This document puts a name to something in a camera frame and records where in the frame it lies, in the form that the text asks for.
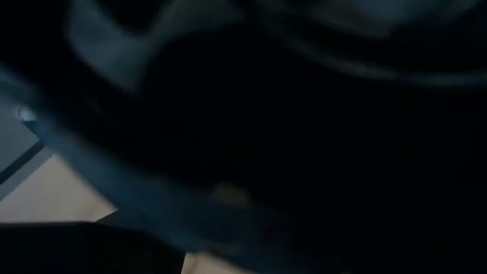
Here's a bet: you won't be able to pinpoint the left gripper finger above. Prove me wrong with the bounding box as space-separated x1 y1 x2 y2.
0 209 187 274

